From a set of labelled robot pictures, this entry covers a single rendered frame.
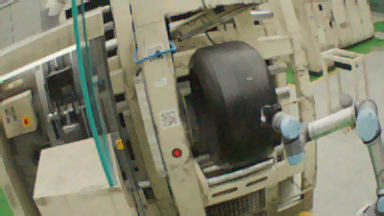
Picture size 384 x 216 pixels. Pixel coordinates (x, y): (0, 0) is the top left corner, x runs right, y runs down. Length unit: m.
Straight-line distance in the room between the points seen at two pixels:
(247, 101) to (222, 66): 0.18
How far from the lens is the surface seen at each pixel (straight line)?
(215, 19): 2.56
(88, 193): 1.55
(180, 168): 2.29
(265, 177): 2.37
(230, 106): 2.04
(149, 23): 2.11
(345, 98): 4.89
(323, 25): 6.99
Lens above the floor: 1.90
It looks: 17 degrees down
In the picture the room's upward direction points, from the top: 12 degrees counter-clockwise
